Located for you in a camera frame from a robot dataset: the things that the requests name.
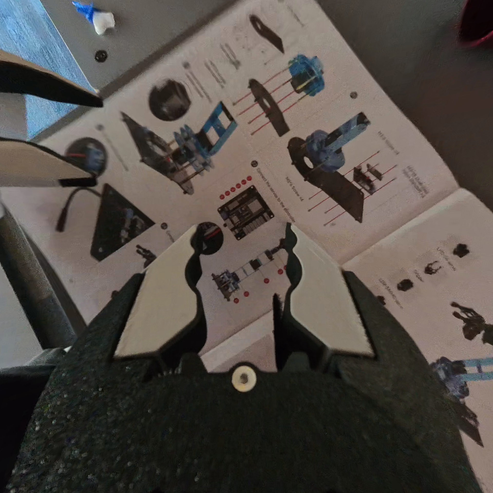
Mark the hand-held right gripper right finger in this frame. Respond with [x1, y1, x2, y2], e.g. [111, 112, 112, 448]
[272, 222, 377, 373]

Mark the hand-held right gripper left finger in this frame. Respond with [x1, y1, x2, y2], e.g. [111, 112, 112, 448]
[113, 224, 208, 373]

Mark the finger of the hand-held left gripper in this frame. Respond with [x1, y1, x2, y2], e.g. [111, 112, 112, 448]
[0, 49, 105, 108]
[0, 138, 97, 189]

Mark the printed instruction leaflet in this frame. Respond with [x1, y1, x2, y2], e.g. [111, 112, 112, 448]
[0, 0, 493, 488]

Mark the grey metal desk leg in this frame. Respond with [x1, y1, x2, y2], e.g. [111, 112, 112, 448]
[0, 208, 88, 349]

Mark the small white blue-tied piece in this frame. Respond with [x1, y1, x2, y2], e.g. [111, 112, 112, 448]
[71, 0, 116, 36]

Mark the red metal cylinder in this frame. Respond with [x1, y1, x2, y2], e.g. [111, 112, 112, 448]
[458, 0, 493, 48]

